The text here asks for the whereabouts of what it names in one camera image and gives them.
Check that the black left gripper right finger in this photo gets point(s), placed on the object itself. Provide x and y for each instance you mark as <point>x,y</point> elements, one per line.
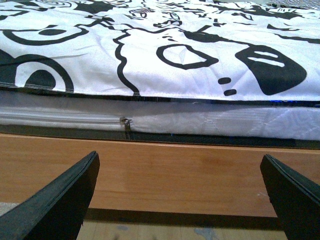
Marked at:
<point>294,197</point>

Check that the black and white patterned quilt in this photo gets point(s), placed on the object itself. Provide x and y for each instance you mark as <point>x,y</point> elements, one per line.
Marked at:
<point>186,49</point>

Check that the white zippered mattress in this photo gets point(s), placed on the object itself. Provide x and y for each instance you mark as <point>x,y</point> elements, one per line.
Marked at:
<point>191,118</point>

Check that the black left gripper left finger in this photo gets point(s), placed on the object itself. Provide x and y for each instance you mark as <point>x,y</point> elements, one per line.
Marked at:
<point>57,211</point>

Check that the wooden bed frame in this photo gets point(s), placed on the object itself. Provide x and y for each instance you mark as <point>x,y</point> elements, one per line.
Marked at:
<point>153,177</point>

